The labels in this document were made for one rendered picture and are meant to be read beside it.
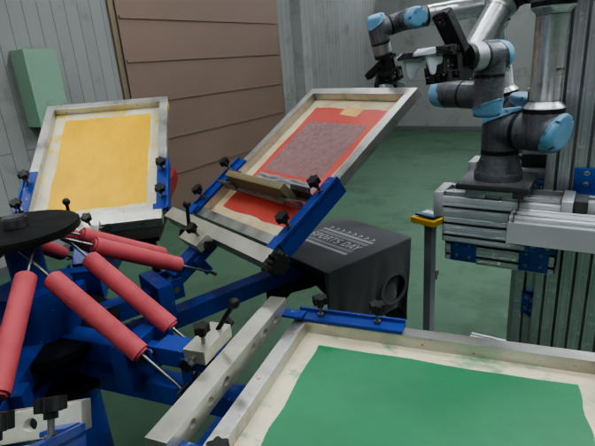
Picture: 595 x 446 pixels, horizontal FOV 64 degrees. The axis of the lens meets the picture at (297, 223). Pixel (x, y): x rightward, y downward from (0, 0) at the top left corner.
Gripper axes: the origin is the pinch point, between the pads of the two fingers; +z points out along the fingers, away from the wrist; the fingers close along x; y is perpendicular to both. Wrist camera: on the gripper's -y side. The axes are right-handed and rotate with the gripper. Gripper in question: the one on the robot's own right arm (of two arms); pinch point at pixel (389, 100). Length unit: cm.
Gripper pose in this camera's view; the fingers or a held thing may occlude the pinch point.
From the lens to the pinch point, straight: 214.6
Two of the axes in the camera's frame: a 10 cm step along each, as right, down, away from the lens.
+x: 7.2, -5.2, 4.5
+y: 6.2, 2.1, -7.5
